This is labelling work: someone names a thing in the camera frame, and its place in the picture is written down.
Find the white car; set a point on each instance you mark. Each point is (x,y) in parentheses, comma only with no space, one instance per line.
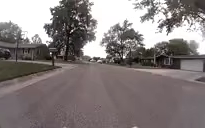
(99,61)

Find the broad leafy tree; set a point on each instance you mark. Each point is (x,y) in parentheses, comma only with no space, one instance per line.
(121,38)

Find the grey asphalt road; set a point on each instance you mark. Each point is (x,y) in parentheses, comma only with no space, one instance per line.
(116,96)

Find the large dark tree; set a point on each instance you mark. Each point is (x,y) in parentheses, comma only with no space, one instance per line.
(70,26)

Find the pale concrete driveway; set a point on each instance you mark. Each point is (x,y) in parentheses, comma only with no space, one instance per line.
(176,73)

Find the trees behind house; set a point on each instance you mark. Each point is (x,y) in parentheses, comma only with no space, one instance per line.
(6,31)
(176,46)

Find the low house with grey roof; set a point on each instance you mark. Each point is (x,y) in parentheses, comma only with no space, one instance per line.
(26,50)

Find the dark pole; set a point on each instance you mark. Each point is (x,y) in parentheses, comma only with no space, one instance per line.
(17,50)

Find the house with white garage door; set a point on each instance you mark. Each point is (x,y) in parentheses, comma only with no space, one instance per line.
(190,62)

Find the grass lawn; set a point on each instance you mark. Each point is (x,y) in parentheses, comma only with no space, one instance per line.
(10,69)

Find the pale concrete kerb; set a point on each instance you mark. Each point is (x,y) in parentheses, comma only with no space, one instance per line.
(10,87)

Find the overhanging tree branches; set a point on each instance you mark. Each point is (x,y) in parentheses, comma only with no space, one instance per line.
(183,13)

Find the dark vehicle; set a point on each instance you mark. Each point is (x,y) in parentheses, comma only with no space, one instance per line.
(0,53)

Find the mailbox on post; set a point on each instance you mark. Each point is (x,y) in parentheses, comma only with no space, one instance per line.
(53,50)

